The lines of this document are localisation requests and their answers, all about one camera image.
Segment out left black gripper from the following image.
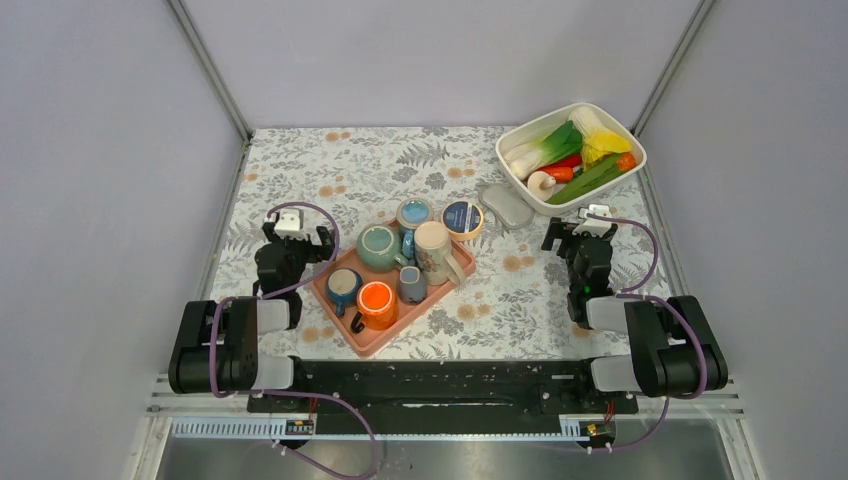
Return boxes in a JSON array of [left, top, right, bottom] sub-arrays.
[[264, 223, 335, 291]]

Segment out dark blue small mug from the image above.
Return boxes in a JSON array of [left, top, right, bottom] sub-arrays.
[[325, 268, 363, 318]]

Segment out teal green round mug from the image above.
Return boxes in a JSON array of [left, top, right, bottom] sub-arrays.
[[355, 224, 410, 274]]

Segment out orange mug black handle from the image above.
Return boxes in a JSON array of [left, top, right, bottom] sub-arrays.
[[350, 281, 398, 334]]

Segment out light blue butterfly mug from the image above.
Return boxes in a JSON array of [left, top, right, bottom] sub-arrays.
[[396, 198, 434, 263]]

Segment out grey small mug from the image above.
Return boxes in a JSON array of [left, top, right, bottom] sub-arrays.
[[397, 265, 428, 305]]

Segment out cream floral tall mug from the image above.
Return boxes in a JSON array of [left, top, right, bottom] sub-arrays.
[[414, 221, 466, 286]]

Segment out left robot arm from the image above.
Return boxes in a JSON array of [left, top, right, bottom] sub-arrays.
[[168, 223, 337, 411]]

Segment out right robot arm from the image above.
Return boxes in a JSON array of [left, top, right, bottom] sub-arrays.
[[542, 218, 729, 412]]

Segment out grey oval stone pad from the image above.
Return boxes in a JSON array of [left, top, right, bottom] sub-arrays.
[[479, 184, 534, 230]]

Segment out toy mushroom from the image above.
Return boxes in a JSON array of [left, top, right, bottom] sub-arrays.
[[527, 171, 557, 202]]

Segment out toy red chili pepper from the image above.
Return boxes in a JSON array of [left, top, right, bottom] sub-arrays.
[[552, 154, 582, 168]]

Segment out toy green cucumber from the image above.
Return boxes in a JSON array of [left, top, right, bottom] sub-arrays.
[[547, 154, 623, 205]]

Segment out floral table mat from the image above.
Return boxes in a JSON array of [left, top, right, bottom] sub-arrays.
[[210, 127, 628, 360]]

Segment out white rectangular basin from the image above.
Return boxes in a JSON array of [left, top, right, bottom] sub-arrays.
[[495, 103, 648, 216]]

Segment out toy bok choy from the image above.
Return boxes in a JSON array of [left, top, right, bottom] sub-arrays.
[[505, 120, 583, 180]]

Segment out toy napa cabbage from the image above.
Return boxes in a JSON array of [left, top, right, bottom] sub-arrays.
[[568, 106, 630, 170]]

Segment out pink plastic tray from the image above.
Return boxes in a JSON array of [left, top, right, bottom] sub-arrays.
[[311, 220, 456, 358]]

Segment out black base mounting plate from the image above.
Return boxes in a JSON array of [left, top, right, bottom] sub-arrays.
[[247, 360, 638, 435]]

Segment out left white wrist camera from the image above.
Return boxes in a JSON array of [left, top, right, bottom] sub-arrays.
[[272, 208, 309, 240]]

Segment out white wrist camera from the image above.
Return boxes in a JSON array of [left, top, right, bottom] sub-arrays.
[[272, 208, 309, 240], [573, 204, 614, 237]]

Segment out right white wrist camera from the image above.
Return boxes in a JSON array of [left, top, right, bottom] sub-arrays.
[[573, 204, 614, 237]]

